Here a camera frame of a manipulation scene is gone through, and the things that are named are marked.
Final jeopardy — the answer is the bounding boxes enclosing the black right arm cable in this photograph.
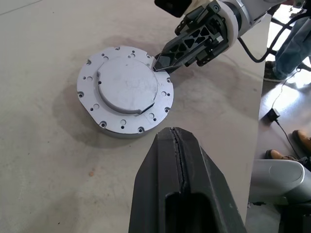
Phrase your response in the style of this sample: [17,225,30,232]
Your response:
[237,9,307,63]

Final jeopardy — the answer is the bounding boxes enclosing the silver robot torso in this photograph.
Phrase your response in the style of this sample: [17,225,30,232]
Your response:
[250,159,310,207]

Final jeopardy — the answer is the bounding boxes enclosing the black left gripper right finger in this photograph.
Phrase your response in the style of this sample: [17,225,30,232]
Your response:
[172,126,249,233]

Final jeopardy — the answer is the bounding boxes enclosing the black power adapter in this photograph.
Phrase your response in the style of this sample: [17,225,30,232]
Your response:
[267,109,280,121]

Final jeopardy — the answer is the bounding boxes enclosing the standing bystander person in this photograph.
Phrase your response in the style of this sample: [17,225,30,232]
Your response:
[263,13,311,82]

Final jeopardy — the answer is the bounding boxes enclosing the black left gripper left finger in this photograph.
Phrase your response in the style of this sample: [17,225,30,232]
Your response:
[128,126,187,233]

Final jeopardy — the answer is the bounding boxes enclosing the thin black adapter cable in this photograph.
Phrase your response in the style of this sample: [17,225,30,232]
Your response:
[271,67,301,152]

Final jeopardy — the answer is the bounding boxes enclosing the brown boots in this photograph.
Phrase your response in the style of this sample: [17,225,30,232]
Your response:
[265,129,311,166]

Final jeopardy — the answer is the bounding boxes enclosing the grey motor stator housing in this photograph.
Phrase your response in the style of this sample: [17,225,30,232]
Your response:
[82,104,174,141]

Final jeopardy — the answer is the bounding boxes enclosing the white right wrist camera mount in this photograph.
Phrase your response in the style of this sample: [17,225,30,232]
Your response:
[154,0,241,50]

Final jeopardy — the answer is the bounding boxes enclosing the grey toothed disc part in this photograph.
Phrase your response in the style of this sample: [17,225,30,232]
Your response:
[76,46,175,134]

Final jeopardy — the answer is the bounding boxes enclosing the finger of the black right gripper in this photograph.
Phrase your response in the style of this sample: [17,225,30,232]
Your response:
[152,23,215,71]
[155,59,196,74]

